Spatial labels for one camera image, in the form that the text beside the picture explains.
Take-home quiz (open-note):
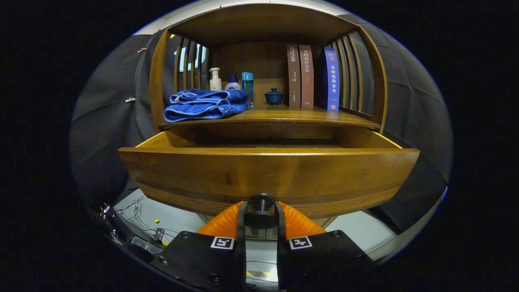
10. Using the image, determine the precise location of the reddish brown book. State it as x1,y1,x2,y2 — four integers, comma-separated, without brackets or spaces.
299,45,315,109

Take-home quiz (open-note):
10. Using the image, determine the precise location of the wooden countertop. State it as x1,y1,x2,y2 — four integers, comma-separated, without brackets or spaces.
158,99,382,131

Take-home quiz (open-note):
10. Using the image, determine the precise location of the blue book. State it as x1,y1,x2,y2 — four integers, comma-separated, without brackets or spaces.
320,46,340,112

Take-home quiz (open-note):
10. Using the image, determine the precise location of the white pump bottle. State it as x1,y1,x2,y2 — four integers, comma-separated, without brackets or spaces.
209,67,222,91

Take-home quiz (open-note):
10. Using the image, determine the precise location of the clear blue bottle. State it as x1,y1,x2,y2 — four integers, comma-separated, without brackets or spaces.
241,72,254,108

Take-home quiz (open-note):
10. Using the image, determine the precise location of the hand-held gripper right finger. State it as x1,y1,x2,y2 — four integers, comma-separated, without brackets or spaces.
275,201,377,291

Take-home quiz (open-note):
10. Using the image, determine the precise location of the wooden cabinet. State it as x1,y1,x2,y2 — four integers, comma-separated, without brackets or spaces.
148,3,388,240

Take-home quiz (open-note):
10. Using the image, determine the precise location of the wooden drawer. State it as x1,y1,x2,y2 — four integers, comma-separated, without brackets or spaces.
118,124,420,217

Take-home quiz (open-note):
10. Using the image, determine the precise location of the dark brown book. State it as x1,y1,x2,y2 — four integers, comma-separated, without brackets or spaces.
286,44,301,108

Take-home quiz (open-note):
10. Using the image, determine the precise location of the black electronic device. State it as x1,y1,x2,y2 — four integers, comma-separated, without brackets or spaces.
99,203,167,254

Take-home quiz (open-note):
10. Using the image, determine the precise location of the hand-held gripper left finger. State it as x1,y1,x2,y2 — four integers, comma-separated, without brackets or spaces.
149,201,248,292

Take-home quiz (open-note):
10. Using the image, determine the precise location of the blue lidded teacup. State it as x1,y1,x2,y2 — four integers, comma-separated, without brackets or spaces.
264,88,285,106

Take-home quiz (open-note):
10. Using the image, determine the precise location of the black drawer knob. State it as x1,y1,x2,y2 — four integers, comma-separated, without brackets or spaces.
243,193,280,228

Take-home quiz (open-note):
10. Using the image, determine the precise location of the folded blue towel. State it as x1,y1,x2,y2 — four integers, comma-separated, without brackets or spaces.
163,89,249,123

